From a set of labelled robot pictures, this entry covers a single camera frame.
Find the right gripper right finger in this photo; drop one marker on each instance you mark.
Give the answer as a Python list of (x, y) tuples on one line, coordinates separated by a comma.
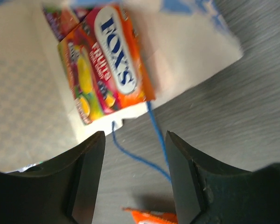
[(208, 191)]

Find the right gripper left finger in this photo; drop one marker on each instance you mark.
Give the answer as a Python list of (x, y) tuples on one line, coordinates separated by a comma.
[(62, 190)]

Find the blue checkered paper bag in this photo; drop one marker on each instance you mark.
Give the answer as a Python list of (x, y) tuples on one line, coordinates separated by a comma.
[(183, 42)]

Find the orange Fox's candy bag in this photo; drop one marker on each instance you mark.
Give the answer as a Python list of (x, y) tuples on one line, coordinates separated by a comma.
[(101, 58), (151, 217)]

